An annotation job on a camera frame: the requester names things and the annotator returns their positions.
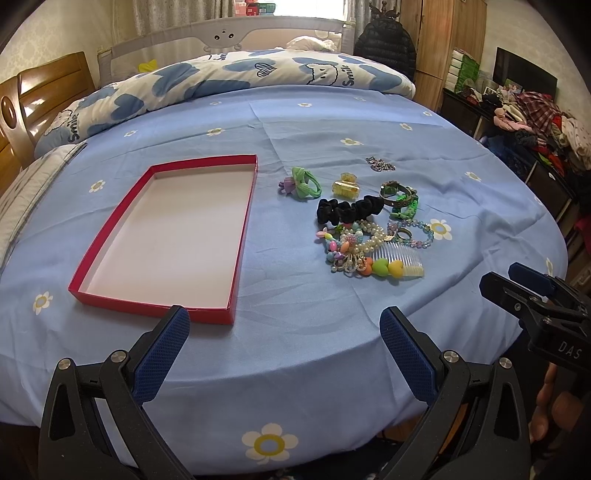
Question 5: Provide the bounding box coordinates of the clear comb with hearts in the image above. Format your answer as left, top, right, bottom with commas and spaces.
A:
363, 242, 425, 280

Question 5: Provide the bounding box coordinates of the blue glass bead bracelet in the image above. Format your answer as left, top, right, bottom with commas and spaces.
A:
386, 218, 435, 250

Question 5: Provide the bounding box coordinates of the wristwatch with olive strap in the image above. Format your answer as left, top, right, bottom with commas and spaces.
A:
380, 181, 418, 209

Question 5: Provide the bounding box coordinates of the pearl bracelet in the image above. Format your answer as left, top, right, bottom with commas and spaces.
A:
344, 220, 399, 259

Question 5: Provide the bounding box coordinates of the silver rhinestone brooch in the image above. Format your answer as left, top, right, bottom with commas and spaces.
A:
327, 252, 373, 277

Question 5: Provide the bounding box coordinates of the colourful bead bracelet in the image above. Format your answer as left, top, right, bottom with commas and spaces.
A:
315, 223, 366, 266

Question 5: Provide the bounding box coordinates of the yellow hair claw clip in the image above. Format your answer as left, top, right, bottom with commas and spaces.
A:
332, 172, 360, 201

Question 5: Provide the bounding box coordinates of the black scrunchie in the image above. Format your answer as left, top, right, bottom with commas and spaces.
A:
317, 195, 385, 226

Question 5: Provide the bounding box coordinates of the green bow hair tie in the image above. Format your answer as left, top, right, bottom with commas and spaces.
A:
290, 166, 323, 200

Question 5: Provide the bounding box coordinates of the right hand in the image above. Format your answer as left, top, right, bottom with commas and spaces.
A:
529, 363, 584, 443

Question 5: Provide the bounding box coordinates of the pile of clothes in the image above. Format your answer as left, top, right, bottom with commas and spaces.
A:
480, 85, 590, 176

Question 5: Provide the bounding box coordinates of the red shallow box lid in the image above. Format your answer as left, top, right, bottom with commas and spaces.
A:
68, 155, 257, 325

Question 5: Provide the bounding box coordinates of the black television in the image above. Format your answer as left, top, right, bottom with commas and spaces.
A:
493, 47, 558, 98

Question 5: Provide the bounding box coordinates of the white grey pillow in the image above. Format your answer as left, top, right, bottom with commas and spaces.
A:
0, 141, 87, 269

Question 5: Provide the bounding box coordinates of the wooden wardrobe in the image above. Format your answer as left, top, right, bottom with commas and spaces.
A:
400, 0, 487, 111

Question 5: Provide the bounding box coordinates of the blue heart pattern quilt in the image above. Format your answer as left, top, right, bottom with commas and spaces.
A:
34, 49, 416, 158

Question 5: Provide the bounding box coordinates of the wooden headboard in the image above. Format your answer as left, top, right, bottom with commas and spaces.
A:
0, 52, 95, 191

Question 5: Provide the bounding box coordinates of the grey curtain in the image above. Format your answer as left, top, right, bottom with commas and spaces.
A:
132, 0, 235, 31

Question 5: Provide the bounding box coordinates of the grey bed guard rail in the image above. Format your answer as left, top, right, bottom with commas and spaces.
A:
97, 16, 355, 86

